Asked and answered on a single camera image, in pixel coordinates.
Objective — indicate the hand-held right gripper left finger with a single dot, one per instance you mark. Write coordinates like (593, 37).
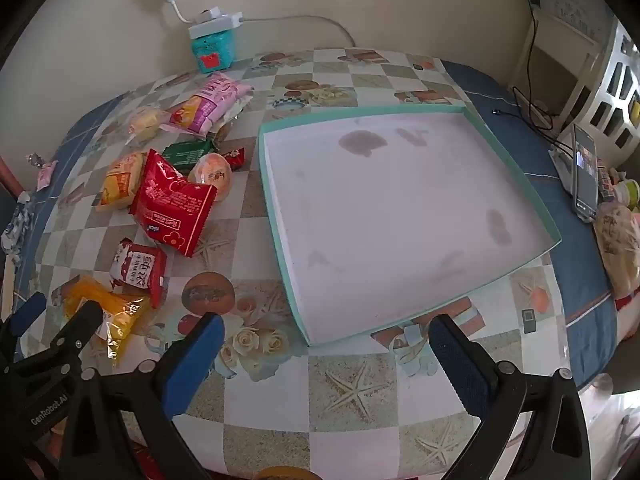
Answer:
(197, 360)

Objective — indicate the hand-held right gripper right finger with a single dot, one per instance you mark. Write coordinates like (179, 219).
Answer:
(460, 367)

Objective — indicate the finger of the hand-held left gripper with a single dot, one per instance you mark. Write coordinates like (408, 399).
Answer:
(27, 312)
(75, 332)

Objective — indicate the yellow snack packet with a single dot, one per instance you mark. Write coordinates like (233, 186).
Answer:
(115, 310)

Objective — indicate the small red white packet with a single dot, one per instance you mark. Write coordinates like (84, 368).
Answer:
(137, 270)

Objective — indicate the orange beige cake roll packet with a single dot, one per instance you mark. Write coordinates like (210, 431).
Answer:
(117, 182)

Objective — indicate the large red snack packet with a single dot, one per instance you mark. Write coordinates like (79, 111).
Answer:
(167, 205)

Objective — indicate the teal edged white box tray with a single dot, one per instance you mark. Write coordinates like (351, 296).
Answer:
(390, 210)

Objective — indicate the peach egg shaped packet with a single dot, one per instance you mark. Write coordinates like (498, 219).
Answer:
(216, 175)

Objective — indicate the small dark red candy packet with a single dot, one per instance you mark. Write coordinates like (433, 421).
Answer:
(235, 157)

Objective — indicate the green snack packet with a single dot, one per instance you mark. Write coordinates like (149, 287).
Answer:
(187, 152)

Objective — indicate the cream bread packet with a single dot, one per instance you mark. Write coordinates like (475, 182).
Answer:
(143, 122)

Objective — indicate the pink snack packet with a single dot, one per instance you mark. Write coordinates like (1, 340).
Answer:
(210, 100)

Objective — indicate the blue white patterned object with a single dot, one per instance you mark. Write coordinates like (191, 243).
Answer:
(12, 225)

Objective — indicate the checked printed tablecloth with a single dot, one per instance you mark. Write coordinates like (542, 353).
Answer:
(350, 390)

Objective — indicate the blue tablecloth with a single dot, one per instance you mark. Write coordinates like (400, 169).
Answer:
(580, 320)

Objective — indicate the red brown wooden bar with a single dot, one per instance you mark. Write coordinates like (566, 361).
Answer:
(10, 177)

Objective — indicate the small pink sachet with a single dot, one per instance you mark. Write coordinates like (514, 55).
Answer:
(46, 175)

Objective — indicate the small silver wrapper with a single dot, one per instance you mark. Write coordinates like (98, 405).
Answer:
(35, 160)

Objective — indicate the white plastic bag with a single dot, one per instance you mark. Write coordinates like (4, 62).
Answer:
(615, 415)

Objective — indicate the clear bag of bread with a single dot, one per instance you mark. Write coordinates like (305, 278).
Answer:
(617, 240)

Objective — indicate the white phone stand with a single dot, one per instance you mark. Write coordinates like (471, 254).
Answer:
(560, 162)

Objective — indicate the black smartphone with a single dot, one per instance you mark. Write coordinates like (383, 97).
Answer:
(585, 175)

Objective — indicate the teal cube box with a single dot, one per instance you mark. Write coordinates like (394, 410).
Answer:
(212, 52)

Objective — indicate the white lattice rack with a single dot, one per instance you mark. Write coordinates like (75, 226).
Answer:
(617, 85)

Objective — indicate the white power strip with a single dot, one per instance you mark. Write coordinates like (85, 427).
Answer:
(222, 25)

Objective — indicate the white wooden shelf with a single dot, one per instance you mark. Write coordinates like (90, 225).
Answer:
(565, 40)

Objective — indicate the white switch plug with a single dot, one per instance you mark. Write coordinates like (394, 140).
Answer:
(212, 12)

